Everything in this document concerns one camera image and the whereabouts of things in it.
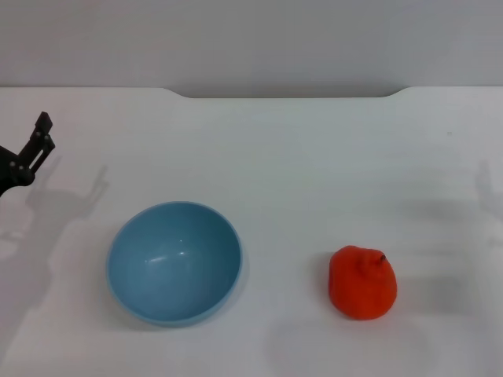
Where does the blue ceramic bowl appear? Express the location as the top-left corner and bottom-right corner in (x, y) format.
(105, 201), (248, 330)

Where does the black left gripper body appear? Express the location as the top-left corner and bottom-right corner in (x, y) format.
(0, 145), (35, 197)

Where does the orange fruit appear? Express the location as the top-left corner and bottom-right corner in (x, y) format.
(328, 245), (398, 321)

